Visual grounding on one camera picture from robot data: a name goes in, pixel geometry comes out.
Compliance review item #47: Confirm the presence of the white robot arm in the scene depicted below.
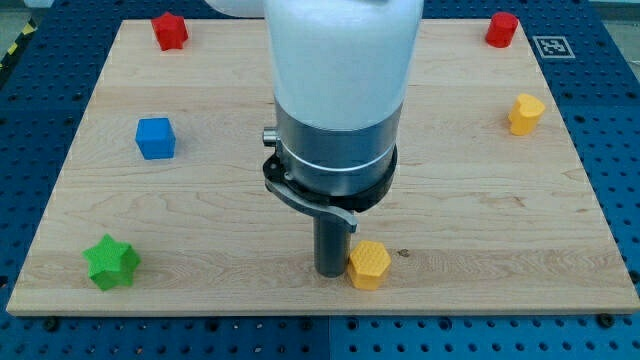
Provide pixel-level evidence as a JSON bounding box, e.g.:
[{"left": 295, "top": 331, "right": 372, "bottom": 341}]
[{"left": 206, "top": 0, "right": 424, "bottom": 196}]

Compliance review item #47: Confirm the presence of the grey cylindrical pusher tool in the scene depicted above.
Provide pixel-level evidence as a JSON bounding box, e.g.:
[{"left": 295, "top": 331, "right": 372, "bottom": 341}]
[{"left": 262, "top": 148, "right": 398, "bottom": 278}]

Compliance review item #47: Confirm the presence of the yellow hexagon block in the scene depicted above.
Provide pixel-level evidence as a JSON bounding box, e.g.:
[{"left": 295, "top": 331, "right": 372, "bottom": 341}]
[{"left": 347, "top": 240, "right": 391, "bottom": 291}]

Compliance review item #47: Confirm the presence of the wooden board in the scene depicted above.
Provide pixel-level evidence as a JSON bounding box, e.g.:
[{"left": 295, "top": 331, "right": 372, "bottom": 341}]
[{"left": 7, "top": 20, "right": 639, "bottom": 317}]

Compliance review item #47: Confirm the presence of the blue cube block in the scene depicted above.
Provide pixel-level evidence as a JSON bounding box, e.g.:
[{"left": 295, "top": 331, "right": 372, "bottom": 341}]
[{"left": 135, "top": 117, "right": 176, "bottom": 160}]

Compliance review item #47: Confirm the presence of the red star block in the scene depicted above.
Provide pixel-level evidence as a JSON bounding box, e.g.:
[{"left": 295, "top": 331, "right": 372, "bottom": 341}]
[{"left": 151, "top": 12, "right": 189, "bottom": 51}]

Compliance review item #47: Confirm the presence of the yellow heart block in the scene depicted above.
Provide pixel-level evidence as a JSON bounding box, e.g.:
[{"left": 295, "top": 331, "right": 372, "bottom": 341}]
[{"left": 508, "top": 93, "right": 546, "bottom": 136}]

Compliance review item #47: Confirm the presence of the green star block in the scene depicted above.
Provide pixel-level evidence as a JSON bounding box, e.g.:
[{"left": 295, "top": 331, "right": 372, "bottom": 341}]
[{"left": 82, "top": 234, "right": 141, "bottom": 291}]

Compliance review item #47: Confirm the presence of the red cylinder block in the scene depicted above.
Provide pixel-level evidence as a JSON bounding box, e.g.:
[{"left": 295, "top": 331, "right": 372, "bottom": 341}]
[{"left": 485, "top": 12, "right": 519, "bottom": 48}]

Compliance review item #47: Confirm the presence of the white fiducial marker tag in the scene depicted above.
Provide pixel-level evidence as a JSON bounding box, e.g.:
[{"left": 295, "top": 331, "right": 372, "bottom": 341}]
[{"left": 533, "top": 35, "right": 575, "bottom": 59}]

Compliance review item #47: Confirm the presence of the yellow black hazard tape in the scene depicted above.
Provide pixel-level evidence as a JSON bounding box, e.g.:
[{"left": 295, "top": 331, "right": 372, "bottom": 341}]
[{"left": 1, "top": 17, "right": 38, "bottom": 74}]

